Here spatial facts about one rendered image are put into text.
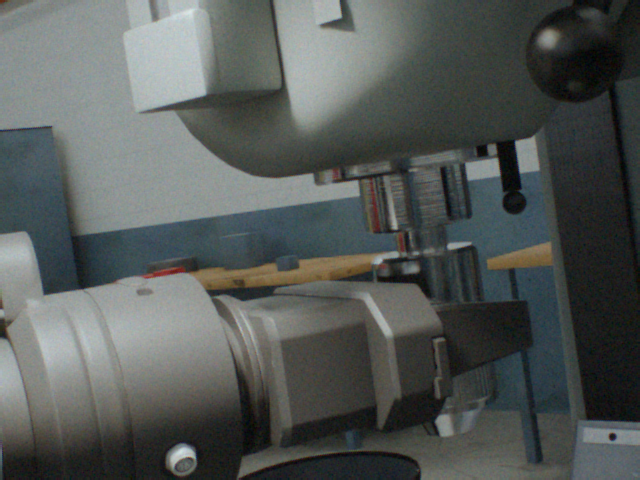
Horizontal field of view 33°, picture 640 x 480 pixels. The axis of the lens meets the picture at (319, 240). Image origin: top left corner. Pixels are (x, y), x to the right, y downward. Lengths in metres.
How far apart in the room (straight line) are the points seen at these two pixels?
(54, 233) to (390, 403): 7.50
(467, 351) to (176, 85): 0.17
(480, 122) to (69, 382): 0.18
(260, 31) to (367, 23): 0.04
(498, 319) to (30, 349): 0.19
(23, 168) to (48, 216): 0.38
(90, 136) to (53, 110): 0.47
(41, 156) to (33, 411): 7.52
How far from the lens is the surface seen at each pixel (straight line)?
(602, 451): 0.88
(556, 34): 0.34
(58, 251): 7.89
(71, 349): 0.38
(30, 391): 0.38
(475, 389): 0.47
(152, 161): 7.31
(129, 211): 7.57
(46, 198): 7.87
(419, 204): 0.45
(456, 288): 0.46
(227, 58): 0.38
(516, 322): 0.46
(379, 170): 0.43
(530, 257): 4.46
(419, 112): 0.39
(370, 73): 0.38
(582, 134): 0.85
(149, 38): 0.39
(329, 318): 0.41
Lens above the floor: 1.31
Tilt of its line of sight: 3 degrees down
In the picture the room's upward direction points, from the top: 9 degrees counter-clockwise
